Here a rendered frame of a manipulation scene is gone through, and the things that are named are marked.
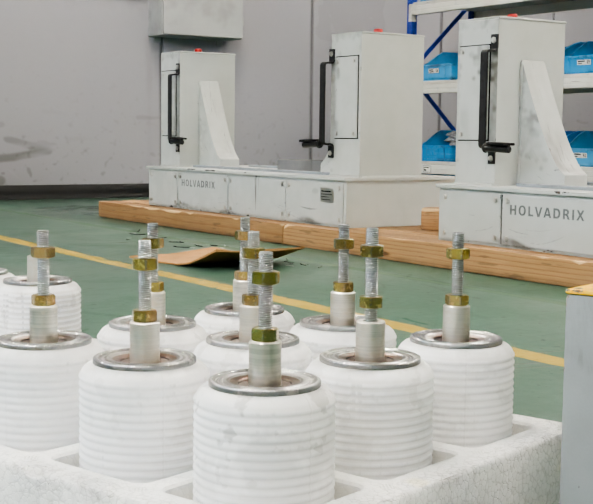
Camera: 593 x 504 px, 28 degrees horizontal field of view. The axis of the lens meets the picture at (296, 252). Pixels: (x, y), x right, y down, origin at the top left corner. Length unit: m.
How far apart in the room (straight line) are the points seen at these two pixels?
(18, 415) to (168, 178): 4.64
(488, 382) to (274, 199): 3.84
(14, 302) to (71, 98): 6.45
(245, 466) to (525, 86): 3.21
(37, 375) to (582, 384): 0.40
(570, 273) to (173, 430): 2.65
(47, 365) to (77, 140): 6.85
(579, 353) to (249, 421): 0.24
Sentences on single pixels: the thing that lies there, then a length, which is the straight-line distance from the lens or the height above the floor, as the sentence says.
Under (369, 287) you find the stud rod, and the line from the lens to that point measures 0.88.
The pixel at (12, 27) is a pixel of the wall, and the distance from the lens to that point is 7.63.
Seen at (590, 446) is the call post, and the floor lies 0.21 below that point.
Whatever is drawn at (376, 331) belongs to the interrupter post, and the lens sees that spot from 0.88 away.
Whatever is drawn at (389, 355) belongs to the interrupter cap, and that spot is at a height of 0.25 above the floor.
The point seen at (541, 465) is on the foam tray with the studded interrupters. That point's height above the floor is 0.16.
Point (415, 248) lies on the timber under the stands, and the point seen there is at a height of 0.05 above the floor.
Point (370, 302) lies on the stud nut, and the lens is 0.88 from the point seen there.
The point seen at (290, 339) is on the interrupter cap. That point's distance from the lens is 0.97.
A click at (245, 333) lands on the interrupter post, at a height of 0.26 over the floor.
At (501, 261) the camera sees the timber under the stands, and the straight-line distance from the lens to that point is 3.63.
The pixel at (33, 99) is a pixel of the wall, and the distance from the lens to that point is 7.65.
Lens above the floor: 0.42
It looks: 6 degrees down
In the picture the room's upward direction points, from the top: 1 degrees clockwise
